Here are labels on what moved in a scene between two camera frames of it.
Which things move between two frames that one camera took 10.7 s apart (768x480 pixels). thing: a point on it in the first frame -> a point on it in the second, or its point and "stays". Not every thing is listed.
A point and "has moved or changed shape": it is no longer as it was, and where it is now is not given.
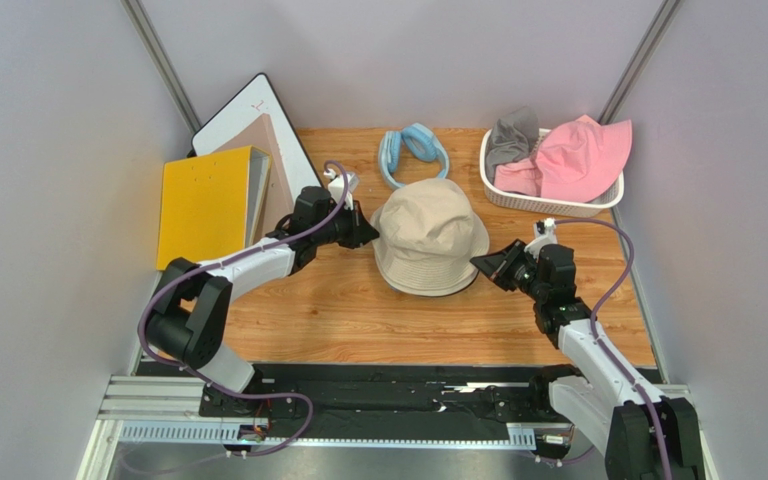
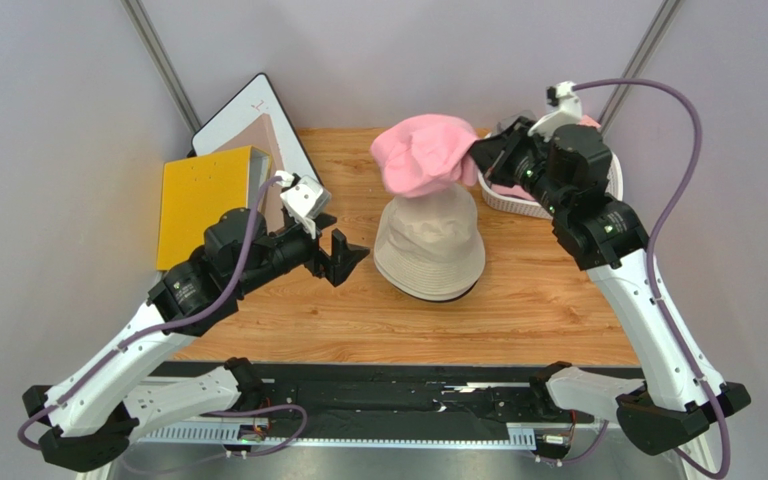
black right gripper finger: x=497 y=264 -> x=489 y=153
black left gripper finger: x=363 y=231 -> x=345 y=257
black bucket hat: x=457 y=292 has moved or changed shape
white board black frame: x=257 y=97 stays
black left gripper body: x=340 y=228 -> x=320 y=262
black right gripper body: x=510 y=265 -> x=499 y=160
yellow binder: x=210 y=204 stays
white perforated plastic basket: x=538 y=204 stays
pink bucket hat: x=578 y=160 has moved or changed shape
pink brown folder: x=278 y=201 stays
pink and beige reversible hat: x=427 y=236 stays
